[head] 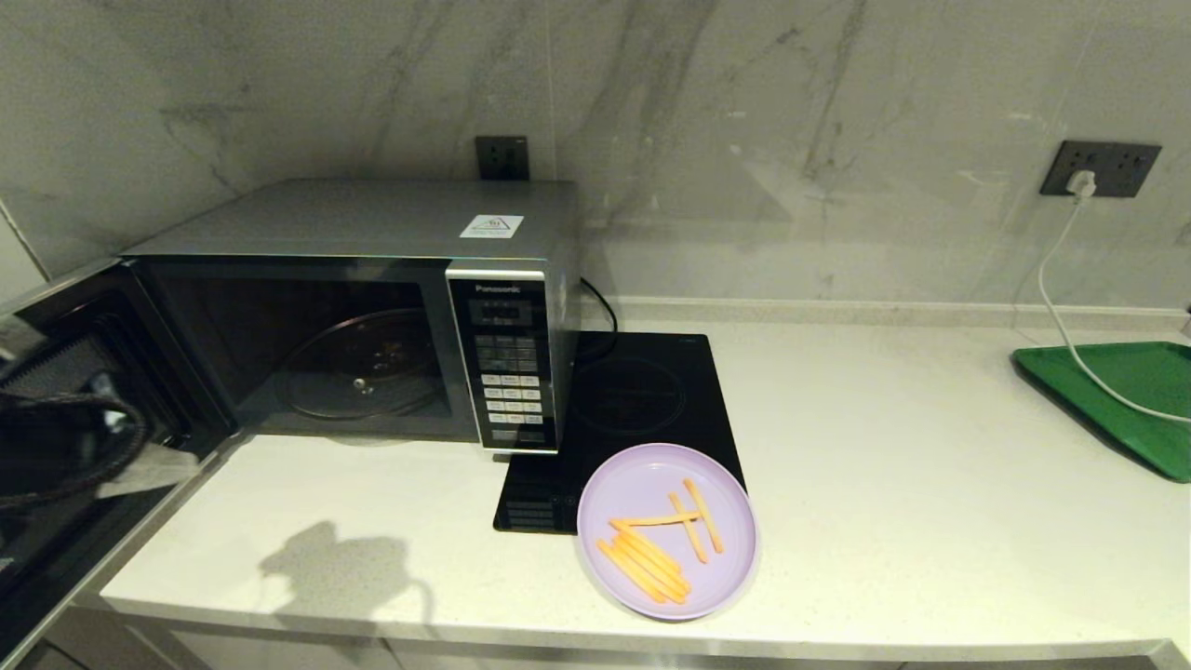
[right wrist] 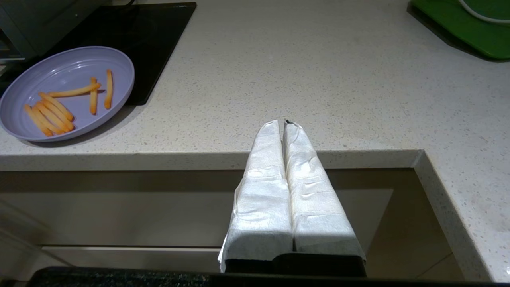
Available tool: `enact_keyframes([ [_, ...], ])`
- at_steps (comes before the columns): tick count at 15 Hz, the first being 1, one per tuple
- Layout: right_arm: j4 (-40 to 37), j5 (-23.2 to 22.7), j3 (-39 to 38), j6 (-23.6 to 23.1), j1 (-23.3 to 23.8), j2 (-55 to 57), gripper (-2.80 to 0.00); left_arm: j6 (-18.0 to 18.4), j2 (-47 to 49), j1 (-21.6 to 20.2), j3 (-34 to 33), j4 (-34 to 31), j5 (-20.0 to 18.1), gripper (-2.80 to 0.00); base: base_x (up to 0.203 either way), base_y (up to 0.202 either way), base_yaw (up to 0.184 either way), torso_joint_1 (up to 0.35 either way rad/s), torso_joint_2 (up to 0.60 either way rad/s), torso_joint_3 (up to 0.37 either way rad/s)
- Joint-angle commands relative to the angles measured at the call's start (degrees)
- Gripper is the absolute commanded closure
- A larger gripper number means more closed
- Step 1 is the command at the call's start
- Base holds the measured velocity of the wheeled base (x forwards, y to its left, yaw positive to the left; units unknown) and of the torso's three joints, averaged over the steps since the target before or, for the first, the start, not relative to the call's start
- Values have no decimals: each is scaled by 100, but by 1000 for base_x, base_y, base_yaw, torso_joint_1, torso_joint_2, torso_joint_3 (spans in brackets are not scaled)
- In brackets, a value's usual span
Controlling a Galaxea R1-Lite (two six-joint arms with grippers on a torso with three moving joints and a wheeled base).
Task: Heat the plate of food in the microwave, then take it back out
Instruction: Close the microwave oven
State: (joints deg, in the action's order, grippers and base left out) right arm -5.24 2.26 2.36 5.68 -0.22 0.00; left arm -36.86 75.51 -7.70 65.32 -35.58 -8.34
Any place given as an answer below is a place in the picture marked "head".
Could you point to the purple plate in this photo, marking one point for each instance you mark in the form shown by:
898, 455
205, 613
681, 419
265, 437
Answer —
651, 475

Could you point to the silver Panasonic microwave oven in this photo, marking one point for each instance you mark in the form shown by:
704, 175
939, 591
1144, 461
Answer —
372, 219

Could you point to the black induction cooktop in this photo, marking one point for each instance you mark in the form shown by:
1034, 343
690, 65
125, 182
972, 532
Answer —
651, 391

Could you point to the white warning sticker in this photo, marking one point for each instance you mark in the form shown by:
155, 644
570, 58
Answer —
491, 226

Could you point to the orange french fry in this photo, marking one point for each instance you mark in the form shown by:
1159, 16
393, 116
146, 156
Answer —
656, 519
651, 565
689, 528
704, 515
631, 570
647, 572
656, 556

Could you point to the white power plug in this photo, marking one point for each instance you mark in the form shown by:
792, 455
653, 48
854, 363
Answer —
1082, 183

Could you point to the green plastic tray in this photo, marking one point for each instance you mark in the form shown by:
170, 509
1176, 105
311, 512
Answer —
1144, 372

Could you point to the small black wall outlet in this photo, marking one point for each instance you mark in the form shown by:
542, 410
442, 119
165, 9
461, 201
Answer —
502, 157

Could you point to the wide black wall outlet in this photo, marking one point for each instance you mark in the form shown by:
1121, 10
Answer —
1128, 167

